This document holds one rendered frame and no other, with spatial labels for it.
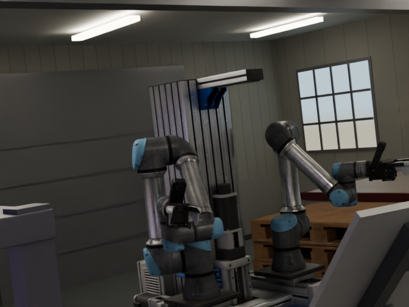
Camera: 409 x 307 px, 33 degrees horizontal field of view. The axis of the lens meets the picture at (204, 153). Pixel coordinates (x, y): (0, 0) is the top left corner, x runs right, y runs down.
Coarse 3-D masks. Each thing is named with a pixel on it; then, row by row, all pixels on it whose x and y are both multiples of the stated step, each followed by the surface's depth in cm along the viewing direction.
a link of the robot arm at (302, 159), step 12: (276, 132) 298; (288, 132) 300; (276, 144) 297; (288, 144) 295; (288, 156) 296; (300, 156) 294; (300, 168) 295; (312, 168) 292; (312, 180) 293; (324, 180) 290; (324, 192) 292; (336, 192) 287; (348, 192) 290; (336, 204) 287
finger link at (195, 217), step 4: (188, 208) 220; (192, 208) 218; (196, 208) 215; (192, 212) 220; (196, 212) 215; (200, 212) 214; (192, 216) 220; (196, 216) 218; (196, 220) 218; (196, 224) 218
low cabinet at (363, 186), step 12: (360, 180) 780; (372, 180) 766; (396, 180) 740; (408, 180) 727; (300, 192) 733; (312, 192) 719; (360, 192) 672; (372, 192) 665; (384, 192) 654; (396, 192) 644; (408, 192) 633
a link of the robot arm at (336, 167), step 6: (342, 162) 302; (348, 162) 301; (354, 162) 299; (336, 168) 301; (342, 168) 300; (348, 168) 298; (354, 168) 297; (336, 174) 301; (342, 174) 300; (348, 174) 299; (354, 174) 298; (342, 180) 300; (348, 180) 299; (354, 180) 301
